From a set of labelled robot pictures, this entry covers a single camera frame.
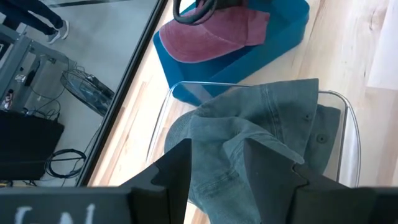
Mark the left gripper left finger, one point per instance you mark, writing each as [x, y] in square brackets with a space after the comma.
[171, 186]

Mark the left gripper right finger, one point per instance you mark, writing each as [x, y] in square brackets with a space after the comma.
[273, 186]

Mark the maroon cap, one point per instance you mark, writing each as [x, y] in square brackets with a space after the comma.
[211, 40]

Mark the blue plastic bin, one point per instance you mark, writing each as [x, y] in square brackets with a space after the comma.
[280, 34]

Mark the clear plastic bin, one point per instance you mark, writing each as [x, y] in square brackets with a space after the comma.
[343, 109]

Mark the black floor fan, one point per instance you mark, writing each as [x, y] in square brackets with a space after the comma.
[88, 91]

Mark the black box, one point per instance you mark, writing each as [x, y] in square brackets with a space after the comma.
[28, 146]

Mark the person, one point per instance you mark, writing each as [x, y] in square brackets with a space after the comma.
[37, 15]

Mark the black table frame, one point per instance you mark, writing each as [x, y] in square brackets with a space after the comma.
[124, 81]

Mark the grey desk frame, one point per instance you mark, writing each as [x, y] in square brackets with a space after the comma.
[18, 62]

